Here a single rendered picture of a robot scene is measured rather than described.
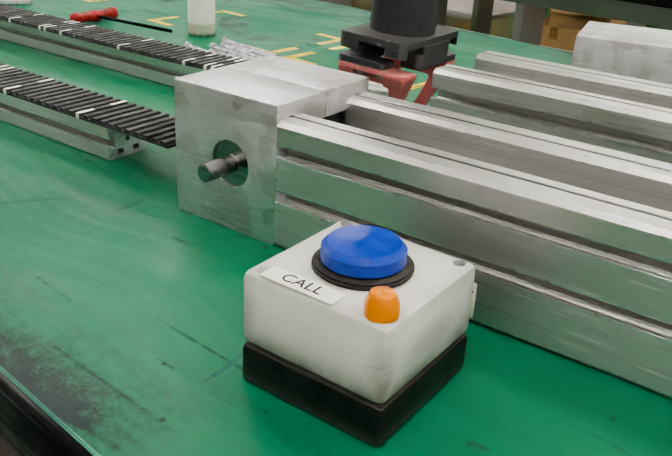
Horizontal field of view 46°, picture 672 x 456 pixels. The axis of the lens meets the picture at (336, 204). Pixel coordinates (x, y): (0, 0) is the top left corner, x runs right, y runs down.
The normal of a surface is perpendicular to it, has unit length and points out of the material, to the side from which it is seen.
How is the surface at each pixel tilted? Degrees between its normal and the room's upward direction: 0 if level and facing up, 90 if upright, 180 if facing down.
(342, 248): 3
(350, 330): 90
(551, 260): 90
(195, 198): 90
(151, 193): 0
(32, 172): 0
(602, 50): 90
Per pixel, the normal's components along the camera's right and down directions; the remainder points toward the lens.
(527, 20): 0.74, 0.30
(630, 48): -0.40, 0.35
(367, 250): 0.05, -0.90
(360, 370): -0.59, 0.29
